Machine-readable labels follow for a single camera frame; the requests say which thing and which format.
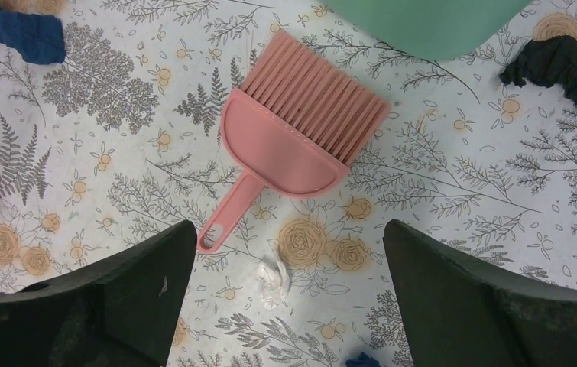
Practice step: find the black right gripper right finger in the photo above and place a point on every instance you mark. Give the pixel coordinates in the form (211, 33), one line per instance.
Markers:
(458, 310)

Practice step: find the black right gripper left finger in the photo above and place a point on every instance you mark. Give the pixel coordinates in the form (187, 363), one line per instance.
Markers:
(119, 311)

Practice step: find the pink hand brush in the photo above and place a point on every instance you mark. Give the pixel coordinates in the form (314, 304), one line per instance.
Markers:
(294, 125)

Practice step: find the small blue paper ball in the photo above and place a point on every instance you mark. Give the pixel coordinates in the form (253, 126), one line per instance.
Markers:
(362, 360)

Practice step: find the green waste bin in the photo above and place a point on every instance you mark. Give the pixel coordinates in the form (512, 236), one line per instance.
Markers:
(429, 29)

